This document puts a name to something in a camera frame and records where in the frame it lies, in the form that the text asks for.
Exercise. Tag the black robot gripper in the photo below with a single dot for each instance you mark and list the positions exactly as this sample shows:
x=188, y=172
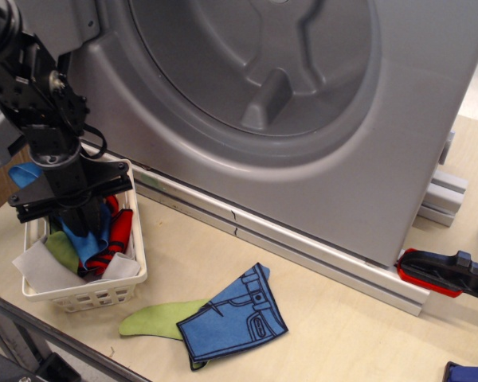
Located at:
x=71, y=184

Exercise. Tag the blue felt cloth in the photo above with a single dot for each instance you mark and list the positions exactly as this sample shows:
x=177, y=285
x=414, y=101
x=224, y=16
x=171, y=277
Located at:
x=26, y=173

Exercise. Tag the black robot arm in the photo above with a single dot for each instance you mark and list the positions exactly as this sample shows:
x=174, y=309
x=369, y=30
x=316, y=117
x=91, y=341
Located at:
x=48, y=117

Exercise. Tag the white plastic laundry basket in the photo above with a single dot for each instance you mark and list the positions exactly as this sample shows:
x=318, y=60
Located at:
x=92, y=295

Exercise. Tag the grey washing machine door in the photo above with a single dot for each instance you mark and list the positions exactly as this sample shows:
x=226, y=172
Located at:
x=37, y=39

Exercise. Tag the grey toy washing machine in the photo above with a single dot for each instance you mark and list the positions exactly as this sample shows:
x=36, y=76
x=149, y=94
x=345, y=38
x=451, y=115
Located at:
x=325, y=117

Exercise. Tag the green felt cloth in basket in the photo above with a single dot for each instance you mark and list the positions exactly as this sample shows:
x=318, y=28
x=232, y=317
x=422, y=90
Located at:
x=60, y=246

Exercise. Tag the red felt shirt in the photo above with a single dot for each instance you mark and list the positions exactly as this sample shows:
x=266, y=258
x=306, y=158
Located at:
x=117, y=235

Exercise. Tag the white felt cloth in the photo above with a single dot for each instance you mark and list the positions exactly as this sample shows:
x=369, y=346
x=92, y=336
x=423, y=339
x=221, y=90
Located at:
x=44, y=274

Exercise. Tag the green felt cloth on table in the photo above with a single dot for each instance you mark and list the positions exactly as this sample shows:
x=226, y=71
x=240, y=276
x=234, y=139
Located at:
x=160, y=320

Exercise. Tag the blue felt jeans shorts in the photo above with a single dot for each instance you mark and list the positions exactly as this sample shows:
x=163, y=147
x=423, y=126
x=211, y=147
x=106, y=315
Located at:
x=241, y=317

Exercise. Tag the red black clamp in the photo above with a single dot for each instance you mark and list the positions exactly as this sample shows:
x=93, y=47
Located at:
x=450, y=275

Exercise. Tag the blue black clamp corner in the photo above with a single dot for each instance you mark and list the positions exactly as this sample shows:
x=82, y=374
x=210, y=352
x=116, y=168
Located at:
x=458, y=373

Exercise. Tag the metal table frame bar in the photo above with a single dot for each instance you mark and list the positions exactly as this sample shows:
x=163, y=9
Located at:
x=33, y=350

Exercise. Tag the white aluminium rail base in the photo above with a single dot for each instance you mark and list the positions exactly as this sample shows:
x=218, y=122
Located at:
x=355, y=271

